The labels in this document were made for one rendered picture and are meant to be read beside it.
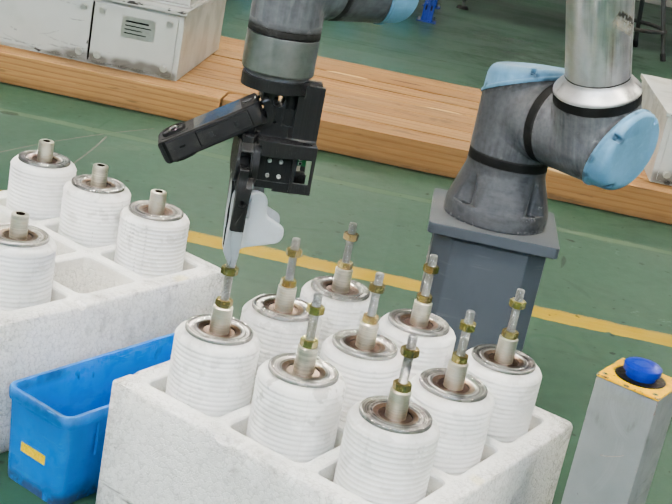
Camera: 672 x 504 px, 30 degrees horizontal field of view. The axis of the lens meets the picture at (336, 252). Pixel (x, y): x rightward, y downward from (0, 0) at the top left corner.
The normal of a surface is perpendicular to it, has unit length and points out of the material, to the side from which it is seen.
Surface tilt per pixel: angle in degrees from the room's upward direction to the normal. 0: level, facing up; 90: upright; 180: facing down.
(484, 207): 72
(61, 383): 88
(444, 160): 90
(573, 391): 0
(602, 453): 90
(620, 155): 97
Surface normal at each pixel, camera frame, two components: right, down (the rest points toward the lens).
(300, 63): 0.59, 0.36
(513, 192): 0.18, 0.05
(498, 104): -0.72, 0.07
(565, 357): 0.18, -0.93
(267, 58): -0.34, 0.25
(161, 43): -0.11, 0.31
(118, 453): -0.57, 0.17
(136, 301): 0.77, 0.34
